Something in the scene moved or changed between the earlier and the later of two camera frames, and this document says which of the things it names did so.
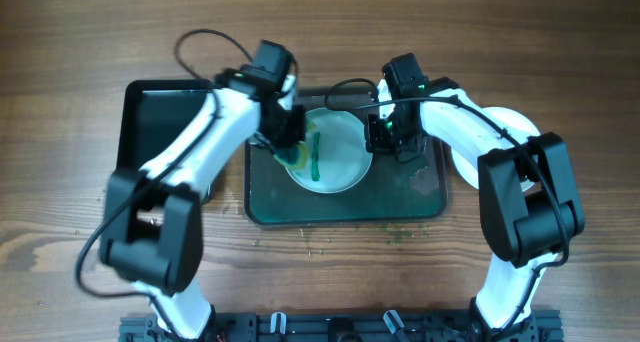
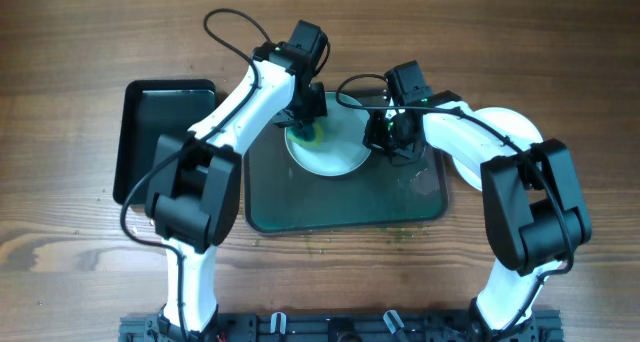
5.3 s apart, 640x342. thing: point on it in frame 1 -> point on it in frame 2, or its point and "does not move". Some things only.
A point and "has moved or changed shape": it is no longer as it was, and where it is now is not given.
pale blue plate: (338, 157) has moved or changed shape
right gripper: (392, 142) does not move
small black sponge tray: (155, 115) does not move
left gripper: (288, 133) -> (305, 115)
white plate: (517, 127) does not move
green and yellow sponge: (294, 157) -> (310, 135)
